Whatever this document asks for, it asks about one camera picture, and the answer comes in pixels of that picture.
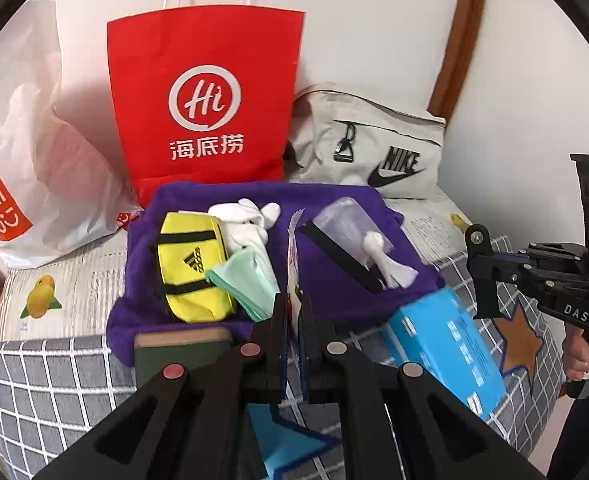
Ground purple towel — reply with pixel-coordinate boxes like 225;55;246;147
105;180;445;376

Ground white plastic bottle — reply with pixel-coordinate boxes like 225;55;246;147
363;230;419;289

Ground mint green cloth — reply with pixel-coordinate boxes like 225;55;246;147
204;247;281;322

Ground beige waist bag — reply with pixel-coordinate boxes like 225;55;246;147
287;82;447;200

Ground grey checked blanket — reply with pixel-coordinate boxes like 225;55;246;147
0;245;575;480

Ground thin white packet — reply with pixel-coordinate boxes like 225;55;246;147
283;207;309;396

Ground dark green box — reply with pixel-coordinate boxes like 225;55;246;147
134;330;268;480

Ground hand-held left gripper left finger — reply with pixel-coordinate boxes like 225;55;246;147
34;294;291;480

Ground fruit printed bed sheet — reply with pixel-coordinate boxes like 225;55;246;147
0;180;515;346

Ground yellow zip pouch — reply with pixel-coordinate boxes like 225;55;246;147
149;211;238;324

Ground translucent zip pouch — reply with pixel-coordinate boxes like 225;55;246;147
297;197;390;293

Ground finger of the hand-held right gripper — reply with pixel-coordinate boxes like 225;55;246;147
464;224;505;320
489;250;537;281

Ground white socks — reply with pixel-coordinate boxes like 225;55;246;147
207;197;281;261

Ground white plastic bag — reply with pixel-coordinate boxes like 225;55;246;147
0;0;142;268

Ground person's right hand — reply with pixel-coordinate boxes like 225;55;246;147
561;327;589;383

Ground red paper bag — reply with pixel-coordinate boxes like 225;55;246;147
107;0;306;200

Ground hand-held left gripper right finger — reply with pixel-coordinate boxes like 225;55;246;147
297;292;547;480

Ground wooden headboard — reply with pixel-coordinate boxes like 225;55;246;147
427;0;490;118

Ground blue cardboard box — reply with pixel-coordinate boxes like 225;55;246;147
381;287;506;420

